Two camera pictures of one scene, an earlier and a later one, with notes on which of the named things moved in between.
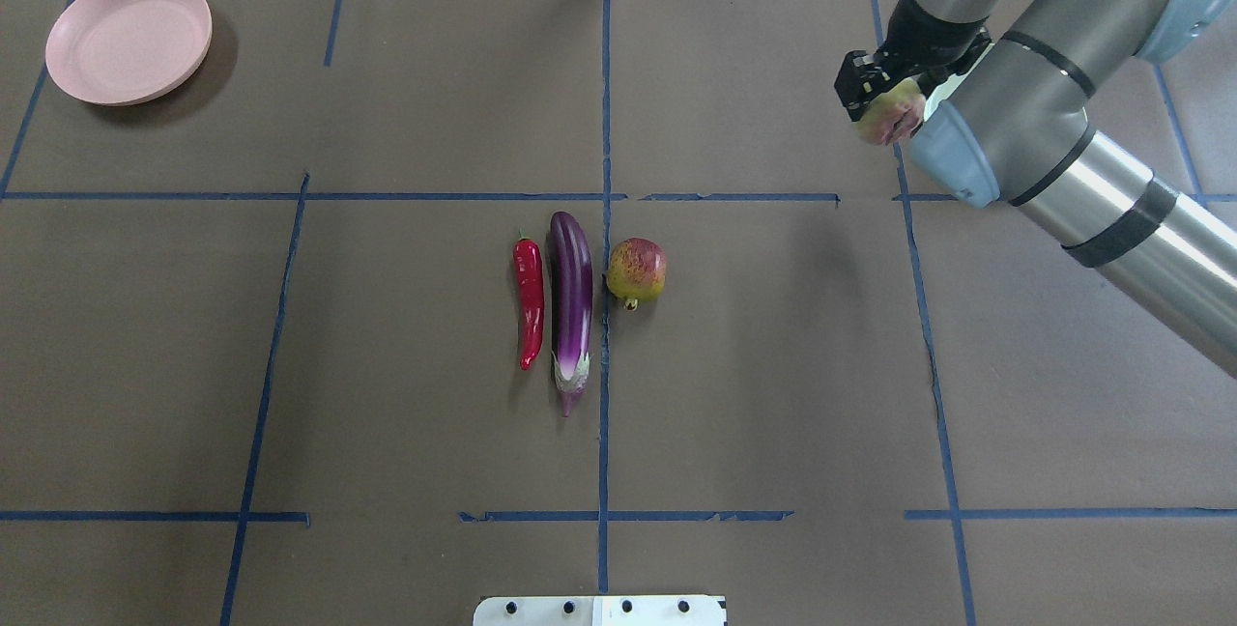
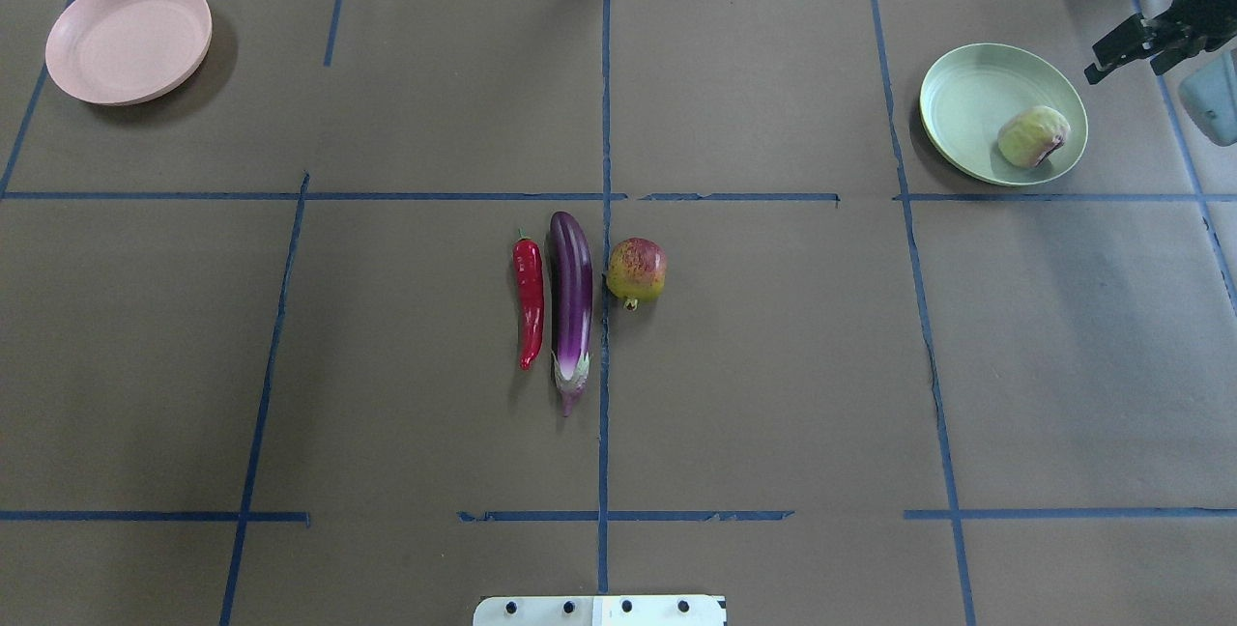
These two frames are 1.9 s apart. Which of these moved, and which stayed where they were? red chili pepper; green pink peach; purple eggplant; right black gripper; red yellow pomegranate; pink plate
Moved: right black gripper; green pink peach
Stayed: red chili pepper; pink plate; purple eggplant; red yellow pomegranate
